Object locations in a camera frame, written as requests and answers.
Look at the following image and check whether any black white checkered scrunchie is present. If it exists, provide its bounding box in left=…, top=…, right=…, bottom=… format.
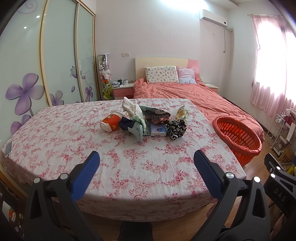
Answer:
left=165, top=120, right=187, bottom=140

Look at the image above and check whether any navy light-blue wrapper bag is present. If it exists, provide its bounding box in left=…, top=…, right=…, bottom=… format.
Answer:
left=118, top=116, right=144, bottom=143

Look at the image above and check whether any blue tissue pack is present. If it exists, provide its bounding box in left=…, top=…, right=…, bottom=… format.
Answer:
left=150, top=123, right=167, bottom=137

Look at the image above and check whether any light green sock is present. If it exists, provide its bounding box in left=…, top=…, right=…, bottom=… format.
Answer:
left=132, top=115, right=147, bottom=132

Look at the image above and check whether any white tissue paper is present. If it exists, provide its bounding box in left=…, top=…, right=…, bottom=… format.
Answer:
left=122, top=97, right=144, bottom=121

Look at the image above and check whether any grey-green sock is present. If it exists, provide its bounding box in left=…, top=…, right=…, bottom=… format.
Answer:
left=139, top=105, right=171, bottom=120

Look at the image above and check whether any red plaid scrunchie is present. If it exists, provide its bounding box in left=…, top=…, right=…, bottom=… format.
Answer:
left=147, top=116, right=170, bottom=125

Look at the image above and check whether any orange plastic laundry basket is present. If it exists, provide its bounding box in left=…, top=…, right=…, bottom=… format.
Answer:
left=212, top=116, right=262, bottom=167

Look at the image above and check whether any floral red white tablecloth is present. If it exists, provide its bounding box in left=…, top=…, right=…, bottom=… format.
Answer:
left=1, top=99, right=246, bottom=221

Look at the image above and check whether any red paper cup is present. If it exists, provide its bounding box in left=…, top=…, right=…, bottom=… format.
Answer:
left=100, top=111, right=124, bottom=133

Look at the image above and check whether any crumpled yellow snack wrapper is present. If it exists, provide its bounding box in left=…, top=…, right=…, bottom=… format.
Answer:
left=175, top=105, right=189, bottom=122

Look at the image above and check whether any salmon pink bed duvet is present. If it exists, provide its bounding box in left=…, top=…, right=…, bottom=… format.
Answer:
left=133, top=78, right=264, bottom=141

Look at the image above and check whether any smartphone on table edge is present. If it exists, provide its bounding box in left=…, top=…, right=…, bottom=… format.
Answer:
left=5, top=141, right=13, bottom=157

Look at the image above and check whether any right side nightstand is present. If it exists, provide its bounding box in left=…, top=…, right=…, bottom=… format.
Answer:
left=205, top=83, right=218, bottom=93

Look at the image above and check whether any green frog plush toy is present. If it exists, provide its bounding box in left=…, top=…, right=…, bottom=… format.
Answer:
left=102, top=83, right=113, bottom=100

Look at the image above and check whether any pink white nightstand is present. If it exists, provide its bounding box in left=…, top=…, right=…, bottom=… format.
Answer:
left=113, top=83, right=134, bottom=99

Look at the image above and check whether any plush toy display tube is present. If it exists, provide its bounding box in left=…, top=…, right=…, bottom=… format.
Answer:
left=97, top=54, right=112, bottom=100

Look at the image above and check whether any pink window curtain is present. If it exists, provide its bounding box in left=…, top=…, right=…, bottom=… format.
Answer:
left=250, top=15, right=295, bottom=118

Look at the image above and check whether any pink striped pillow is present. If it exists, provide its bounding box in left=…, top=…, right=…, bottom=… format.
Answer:
left=177, top=66, right=196, bottom=84

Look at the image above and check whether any floral cream pillow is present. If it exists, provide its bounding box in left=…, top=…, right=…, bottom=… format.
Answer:
left=145, top=66, right=179, bottom=84

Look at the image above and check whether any beige pink headboard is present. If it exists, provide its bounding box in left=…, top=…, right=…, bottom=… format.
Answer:
left=135, top=57, right=200, bottom=80

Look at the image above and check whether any glass sliding wardrobe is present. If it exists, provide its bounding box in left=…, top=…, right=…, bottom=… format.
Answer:
left=1, top=1, right=100, bottom=144

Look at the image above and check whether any white wire rack shelf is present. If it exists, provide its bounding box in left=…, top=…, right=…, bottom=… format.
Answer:
left=266, top=113, right=290, bottom=156

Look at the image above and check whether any wall power outlet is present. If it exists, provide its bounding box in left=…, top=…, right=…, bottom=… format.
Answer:
left=121, top=52, right=130, bottom=57

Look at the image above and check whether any white wall air conditioner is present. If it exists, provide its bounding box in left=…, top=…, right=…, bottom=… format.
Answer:
left=199, top=9, right=228, bottom=28

